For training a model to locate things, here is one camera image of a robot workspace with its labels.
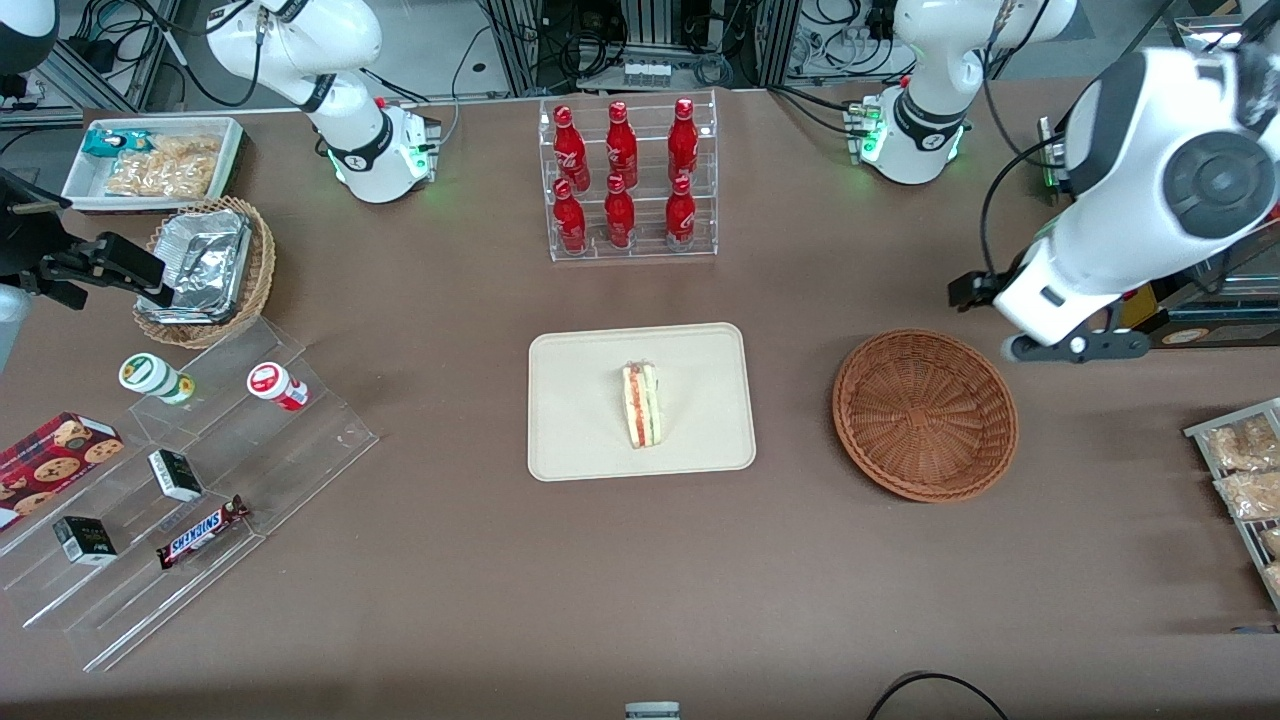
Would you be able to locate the silver foil container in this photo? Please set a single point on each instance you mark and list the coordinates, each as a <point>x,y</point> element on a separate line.
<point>205,260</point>

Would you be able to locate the triangular sandwich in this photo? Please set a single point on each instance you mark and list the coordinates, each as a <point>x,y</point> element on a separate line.
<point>641,405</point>

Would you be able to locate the tray of packaged snacks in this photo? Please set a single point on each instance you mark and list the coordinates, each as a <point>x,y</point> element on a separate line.
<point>1250,530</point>

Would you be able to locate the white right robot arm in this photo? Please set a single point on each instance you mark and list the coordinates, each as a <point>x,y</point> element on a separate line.
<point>350,140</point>

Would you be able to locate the black glass display warmer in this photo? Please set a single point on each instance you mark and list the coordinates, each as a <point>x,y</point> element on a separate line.
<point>1220,315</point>

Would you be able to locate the clear acrylic stepped shelf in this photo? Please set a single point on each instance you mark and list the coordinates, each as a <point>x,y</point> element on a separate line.
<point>290,450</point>

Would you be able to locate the small grey device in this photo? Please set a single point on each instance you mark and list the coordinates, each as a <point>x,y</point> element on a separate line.
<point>652,711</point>

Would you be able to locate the white power strip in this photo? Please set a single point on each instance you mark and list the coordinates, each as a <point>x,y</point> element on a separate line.
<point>646,73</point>

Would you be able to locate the red soda bottle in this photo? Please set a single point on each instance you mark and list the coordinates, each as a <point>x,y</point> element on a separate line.
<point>570,222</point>
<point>680,215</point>
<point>683,142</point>
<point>621,148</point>
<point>619,218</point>
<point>570,150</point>

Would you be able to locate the clear bag of chips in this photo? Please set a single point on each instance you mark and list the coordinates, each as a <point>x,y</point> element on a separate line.
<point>170,168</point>

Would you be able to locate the green lid white cup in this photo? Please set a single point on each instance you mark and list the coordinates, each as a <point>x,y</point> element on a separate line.
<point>148,374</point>

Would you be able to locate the brown round wicker basket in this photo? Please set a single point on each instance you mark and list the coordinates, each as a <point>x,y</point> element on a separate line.
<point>925,415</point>

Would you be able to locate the red lid white cup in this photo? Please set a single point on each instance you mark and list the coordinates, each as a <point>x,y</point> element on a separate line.
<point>272,383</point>

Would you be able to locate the small black box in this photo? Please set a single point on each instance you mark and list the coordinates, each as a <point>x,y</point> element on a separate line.
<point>85,541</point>
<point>175,476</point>

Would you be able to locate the clear acrylic bottle rack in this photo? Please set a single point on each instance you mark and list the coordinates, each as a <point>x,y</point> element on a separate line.
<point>645,250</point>

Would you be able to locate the Snickers chocolate bar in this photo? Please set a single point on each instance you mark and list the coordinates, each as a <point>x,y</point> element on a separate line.
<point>200,532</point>

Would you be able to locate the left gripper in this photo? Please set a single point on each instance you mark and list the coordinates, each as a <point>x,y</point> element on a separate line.
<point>974,289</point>

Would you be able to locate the clear bag of snacks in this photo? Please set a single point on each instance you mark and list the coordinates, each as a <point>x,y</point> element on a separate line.
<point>1274,580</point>
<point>1272,542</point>
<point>1240,445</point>
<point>1250,495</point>

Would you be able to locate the white rectangular bin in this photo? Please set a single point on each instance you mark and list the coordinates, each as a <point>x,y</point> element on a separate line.
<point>85,190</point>

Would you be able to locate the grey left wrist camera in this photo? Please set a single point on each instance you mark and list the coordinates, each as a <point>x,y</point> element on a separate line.
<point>1080,346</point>

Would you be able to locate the beige plastic tray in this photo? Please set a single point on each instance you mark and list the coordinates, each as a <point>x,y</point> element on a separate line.
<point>580,400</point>

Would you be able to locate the light tan wicker basket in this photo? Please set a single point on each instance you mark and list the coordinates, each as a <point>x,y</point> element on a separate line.
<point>260,270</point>

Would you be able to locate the pale right gripper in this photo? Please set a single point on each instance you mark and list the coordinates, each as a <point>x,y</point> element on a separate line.
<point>28,232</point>

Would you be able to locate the teal snack packet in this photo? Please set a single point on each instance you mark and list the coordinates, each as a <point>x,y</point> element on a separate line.
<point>105,142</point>

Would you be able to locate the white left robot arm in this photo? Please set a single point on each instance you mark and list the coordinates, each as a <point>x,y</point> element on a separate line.
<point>1150,170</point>

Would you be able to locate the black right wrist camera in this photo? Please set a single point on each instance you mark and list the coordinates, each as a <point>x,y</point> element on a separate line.
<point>25,225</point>

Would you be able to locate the red cookie box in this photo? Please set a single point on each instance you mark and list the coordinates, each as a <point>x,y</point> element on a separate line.
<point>55,460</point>

